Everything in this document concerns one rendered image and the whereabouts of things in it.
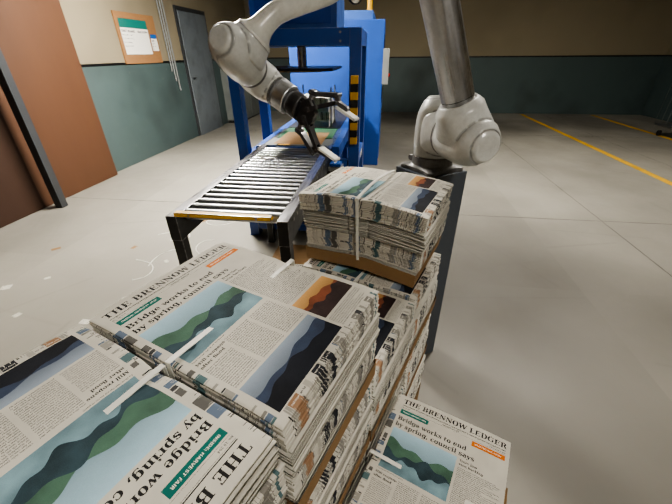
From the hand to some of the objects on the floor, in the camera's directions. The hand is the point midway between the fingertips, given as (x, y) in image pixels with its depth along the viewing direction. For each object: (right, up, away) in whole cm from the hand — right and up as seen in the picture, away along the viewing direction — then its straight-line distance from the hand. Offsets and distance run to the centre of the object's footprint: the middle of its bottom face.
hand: (343, 138), depth 100 cm
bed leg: (-74, -86, +91) cm, 145 cm away
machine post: (+12, -21, +199) cm, 200 cm away
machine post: (-67, +14, +260) cm, 269 cm away
